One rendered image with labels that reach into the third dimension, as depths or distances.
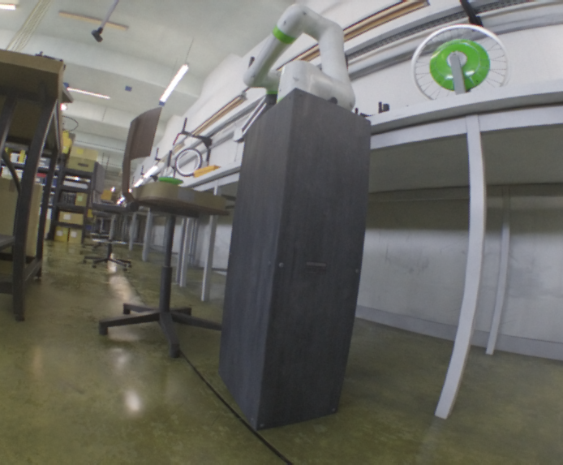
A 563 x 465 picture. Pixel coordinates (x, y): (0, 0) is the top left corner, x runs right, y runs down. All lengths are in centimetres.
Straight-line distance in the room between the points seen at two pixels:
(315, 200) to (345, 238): 12
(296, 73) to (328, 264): 59
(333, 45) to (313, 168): 70
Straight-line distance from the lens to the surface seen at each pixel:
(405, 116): 92
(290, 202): 58
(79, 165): 633
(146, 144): 108
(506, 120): 88
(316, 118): 66
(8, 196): 229
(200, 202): 112
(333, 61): 113
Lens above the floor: 43
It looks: 3 degrees up
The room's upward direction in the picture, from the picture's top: 7 degrees clockwise
